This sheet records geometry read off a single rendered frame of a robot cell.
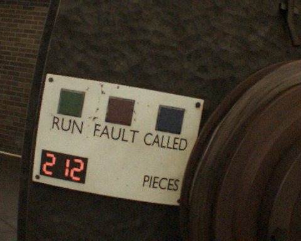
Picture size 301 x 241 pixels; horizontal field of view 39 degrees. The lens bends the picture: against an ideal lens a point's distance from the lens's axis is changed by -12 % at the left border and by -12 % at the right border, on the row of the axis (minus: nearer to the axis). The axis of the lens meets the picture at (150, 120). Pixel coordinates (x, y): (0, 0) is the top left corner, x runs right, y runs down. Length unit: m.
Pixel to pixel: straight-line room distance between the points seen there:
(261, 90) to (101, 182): 0.30
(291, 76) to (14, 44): 6.32
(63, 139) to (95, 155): 0.06
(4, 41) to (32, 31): 0.50
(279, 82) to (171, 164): 0.24
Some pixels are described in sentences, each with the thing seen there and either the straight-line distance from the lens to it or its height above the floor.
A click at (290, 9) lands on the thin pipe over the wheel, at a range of 0.83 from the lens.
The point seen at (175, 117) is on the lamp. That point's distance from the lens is 0.75.
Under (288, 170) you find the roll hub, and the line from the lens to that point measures 0.59.
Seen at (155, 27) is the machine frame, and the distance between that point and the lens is 0.77.
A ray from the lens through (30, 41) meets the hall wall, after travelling 6.81.
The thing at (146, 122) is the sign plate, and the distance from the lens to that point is 0.74.
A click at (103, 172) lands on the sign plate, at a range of 0.75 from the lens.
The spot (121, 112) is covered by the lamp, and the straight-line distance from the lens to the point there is 0.74.
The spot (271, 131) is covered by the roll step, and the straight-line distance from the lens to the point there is 0.64.
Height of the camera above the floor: 1.23
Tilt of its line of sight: 3 degrees down
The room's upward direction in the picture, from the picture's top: 10 degrees clockwise
